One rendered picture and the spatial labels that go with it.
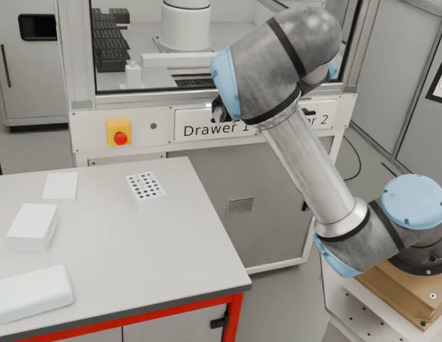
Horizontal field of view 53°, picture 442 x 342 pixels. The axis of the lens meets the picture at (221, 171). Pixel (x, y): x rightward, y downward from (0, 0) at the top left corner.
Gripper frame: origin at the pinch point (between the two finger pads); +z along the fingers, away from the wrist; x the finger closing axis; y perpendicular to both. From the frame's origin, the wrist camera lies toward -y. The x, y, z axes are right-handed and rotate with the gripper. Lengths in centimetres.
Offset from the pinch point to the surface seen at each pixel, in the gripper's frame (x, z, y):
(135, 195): -32.0, -2.9, 24.7
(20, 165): -76, 146, -50
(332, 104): 43.7, 0.3, -1.1
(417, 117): 166, 85, -31
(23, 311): -61, -21, 52
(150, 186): -26.8, -0.5, 21.9
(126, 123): -30.7, -0.1, 0.4
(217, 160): 2.7, 19.6, 8.4
